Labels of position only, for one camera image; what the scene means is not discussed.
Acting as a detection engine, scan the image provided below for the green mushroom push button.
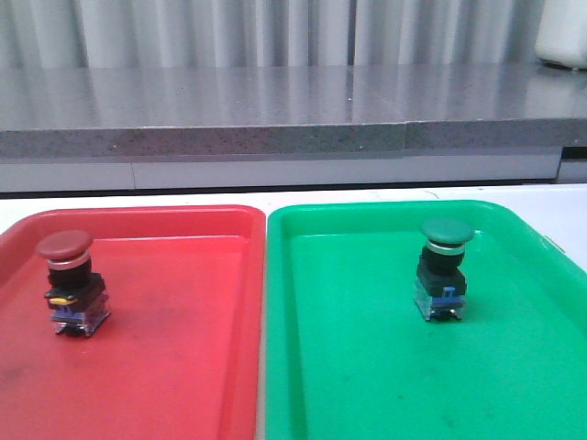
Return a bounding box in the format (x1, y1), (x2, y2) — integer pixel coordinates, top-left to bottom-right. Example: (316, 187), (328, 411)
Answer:
(414, 217), (474, 322)

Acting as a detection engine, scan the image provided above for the red mushroom push button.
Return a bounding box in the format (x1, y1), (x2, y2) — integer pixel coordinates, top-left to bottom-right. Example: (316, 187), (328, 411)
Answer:
(36, 230), (111, 337)

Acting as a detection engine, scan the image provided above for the green plastic tray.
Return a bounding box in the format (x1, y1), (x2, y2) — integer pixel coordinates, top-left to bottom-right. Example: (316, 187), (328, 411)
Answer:
(266, 201), (586, 439)

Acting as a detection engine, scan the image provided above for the grey stone counter slab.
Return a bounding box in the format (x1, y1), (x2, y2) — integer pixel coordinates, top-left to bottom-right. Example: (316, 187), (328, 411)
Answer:
(1, 63), (586, 162)

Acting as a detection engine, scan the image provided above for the red plastic tray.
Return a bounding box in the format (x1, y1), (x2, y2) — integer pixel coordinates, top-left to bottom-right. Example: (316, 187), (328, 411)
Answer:
(1, 205), (265, 439)

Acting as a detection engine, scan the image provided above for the white pleated curtain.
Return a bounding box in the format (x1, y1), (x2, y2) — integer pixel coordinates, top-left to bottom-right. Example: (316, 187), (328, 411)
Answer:
(1, 1), (543, 69)

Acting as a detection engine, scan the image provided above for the white container in background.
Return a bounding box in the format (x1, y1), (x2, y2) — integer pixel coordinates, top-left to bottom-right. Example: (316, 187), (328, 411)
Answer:
(535, 0), (587, 70)

